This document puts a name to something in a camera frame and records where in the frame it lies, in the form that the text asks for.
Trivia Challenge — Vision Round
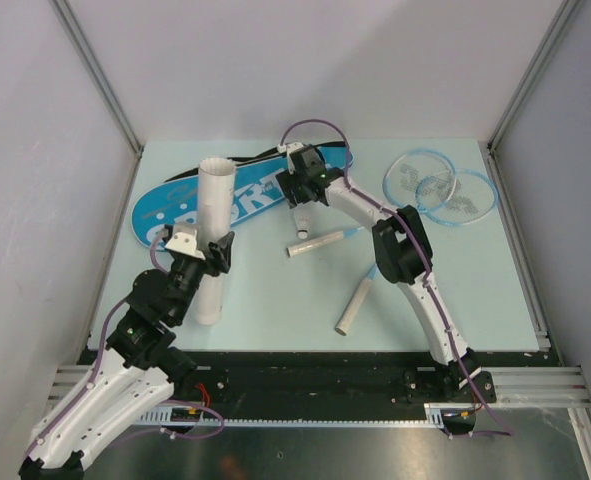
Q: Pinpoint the white shuttlecock tube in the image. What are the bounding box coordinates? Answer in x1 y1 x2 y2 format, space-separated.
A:
193 157 237 326

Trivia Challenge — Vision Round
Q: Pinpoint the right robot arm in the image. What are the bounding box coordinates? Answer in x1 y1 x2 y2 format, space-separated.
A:
277 143 487 405

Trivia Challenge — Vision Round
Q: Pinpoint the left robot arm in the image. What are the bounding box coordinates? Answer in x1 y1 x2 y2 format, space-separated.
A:
18 224 234 479

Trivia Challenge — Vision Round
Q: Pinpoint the blue racket bag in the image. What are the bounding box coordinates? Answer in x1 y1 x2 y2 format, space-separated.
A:
131 140 355 246

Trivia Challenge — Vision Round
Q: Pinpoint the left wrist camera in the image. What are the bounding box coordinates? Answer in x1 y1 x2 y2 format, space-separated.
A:
164 223 205 260

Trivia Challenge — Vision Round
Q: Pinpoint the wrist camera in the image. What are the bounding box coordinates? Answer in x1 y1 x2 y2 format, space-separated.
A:
277 142 304 156
164 223 205 260

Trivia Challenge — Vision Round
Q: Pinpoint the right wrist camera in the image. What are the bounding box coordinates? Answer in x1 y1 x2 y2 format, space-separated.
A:
277 142 304 156

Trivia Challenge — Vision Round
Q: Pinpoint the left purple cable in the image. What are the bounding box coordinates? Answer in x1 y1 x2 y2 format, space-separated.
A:
34 227 176 451

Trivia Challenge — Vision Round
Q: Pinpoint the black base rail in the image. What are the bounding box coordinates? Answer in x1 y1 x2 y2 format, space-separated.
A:
77 349 499 431

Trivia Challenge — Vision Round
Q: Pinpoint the left aluminium frame post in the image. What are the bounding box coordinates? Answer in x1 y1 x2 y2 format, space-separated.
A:
47 0 144 156

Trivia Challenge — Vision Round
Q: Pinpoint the aluminium frame post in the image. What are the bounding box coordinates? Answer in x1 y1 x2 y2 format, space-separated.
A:
47 0 144 156
487 0 581 154

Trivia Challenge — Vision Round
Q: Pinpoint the right aluminium frame post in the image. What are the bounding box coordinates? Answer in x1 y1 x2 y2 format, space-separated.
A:
487 0 581 154

